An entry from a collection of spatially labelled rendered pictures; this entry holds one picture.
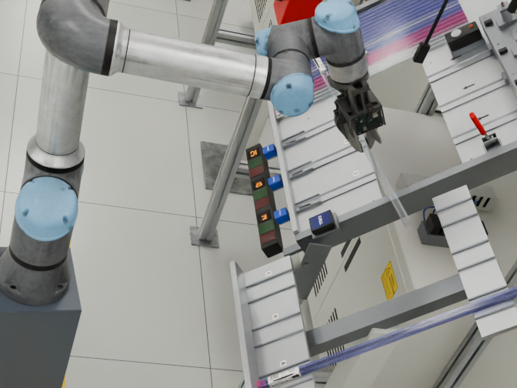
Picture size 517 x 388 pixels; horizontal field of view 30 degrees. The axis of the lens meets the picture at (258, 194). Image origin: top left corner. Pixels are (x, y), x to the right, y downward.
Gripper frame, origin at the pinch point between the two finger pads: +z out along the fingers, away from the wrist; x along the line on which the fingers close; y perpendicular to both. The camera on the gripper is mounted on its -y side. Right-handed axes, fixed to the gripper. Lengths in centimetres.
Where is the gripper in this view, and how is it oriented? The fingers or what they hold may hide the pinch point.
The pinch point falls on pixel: (363, 143)
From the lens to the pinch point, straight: 201.0
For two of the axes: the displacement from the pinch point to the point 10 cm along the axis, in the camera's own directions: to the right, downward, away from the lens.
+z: 2.4, 7.0, 6.7
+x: 9.2, -3.8, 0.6
